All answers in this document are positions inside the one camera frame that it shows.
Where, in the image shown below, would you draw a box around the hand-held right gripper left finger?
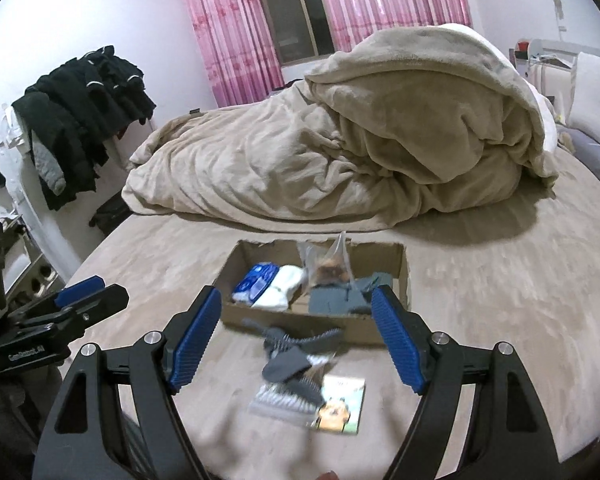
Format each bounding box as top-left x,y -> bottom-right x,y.
32,285 -> 226,480

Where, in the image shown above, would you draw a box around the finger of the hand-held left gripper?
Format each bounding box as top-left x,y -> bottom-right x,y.
10,275 -> 106,322
19,284 -> 130,347

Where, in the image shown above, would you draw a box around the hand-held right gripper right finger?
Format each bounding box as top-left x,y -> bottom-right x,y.
371,284 -> 577,480

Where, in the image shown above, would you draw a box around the cardboard box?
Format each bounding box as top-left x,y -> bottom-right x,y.
219,240 -> 412,346

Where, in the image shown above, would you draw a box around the clear packet of grey combs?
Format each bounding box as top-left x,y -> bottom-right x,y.
247,317 -> 343,431

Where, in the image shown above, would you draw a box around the dark grey folded cloth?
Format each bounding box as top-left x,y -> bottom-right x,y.
352,272 -> 398,307

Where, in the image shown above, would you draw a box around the black bag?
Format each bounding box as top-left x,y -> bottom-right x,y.
89,192 -> 132,234

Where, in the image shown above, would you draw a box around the blue and white packet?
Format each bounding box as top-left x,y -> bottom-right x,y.
232,263 -> 281,306

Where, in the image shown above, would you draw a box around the dog picture card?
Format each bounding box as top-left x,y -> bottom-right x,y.
312,375 -> 367,435

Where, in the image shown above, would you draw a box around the bed with beige sheet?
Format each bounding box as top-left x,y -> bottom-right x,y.
65,157 -> 600,480

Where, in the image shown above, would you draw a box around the clear bag with brown item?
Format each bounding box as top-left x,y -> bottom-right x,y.
297,232 -> 356,296

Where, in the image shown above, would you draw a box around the white folded socks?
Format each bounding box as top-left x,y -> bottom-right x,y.
255,266 -> 309,311

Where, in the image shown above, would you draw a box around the pile of black clothes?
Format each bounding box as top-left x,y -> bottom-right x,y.
11,45 -> 157,212

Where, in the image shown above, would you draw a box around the beige fleece blanket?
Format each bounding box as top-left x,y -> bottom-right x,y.
121,24 -> 561,233

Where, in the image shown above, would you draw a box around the white pillow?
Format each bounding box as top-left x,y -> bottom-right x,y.
566,51 -> 600,147

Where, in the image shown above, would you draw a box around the white headboard shelf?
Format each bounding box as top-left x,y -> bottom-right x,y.
510,37 -> 581,93

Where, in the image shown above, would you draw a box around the window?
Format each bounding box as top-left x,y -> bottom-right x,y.
250,0 -> 336,64

